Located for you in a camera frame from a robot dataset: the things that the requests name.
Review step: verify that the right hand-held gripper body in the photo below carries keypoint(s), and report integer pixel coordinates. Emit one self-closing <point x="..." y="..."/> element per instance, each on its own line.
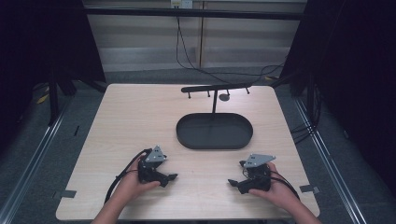
<point x="257" y="175"/>

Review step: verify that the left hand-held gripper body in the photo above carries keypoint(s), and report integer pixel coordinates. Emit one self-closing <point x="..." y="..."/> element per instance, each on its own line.
<point x="151" y="168"/>

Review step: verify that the person's left hand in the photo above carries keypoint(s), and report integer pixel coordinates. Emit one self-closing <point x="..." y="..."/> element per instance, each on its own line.
<point x="132" y="186"/>

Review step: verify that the person's right hand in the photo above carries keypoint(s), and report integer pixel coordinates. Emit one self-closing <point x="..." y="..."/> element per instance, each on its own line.
<point x="280" y="191"/>

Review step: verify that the grey tape strip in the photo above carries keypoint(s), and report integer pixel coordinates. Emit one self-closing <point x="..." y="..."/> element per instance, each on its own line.
<point x="64" y="194"/>
<point x="309" y="188"/>

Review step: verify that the black hook stand with tray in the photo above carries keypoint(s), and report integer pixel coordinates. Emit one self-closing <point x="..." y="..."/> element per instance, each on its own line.
<point x="214" y="130"/>

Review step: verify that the small black floor strip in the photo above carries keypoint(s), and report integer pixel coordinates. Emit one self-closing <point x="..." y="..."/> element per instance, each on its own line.
<point x="76" y="130"/>

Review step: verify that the small dark round disc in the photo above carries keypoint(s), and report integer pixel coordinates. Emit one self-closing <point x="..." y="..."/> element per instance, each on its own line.
<point x="224" y="97"/>

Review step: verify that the black metal stand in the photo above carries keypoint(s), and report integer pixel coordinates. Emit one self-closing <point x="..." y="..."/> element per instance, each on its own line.
<point x="53" y="99"/>

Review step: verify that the yellow floor tape piece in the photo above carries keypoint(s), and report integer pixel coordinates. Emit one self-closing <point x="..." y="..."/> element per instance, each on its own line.
<point x="42" y="99"/>

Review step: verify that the dark curtain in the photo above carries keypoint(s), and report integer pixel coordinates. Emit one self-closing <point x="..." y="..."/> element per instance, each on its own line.
<point x="351" y="77"/>
<point x="43" y="46"/>

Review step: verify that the aluminium floor rail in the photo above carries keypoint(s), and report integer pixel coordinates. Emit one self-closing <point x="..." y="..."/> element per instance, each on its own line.
<point x="330" y="168"/>
<point x="34" y="161"/>

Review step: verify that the black horizontal frame bar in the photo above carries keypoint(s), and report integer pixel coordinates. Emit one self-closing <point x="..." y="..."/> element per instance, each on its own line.
<point x="193" y="13"/>

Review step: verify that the white wall socket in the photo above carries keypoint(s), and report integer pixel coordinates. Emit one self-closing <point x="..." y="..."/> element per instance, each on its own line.
<point x="181" y="3"/>

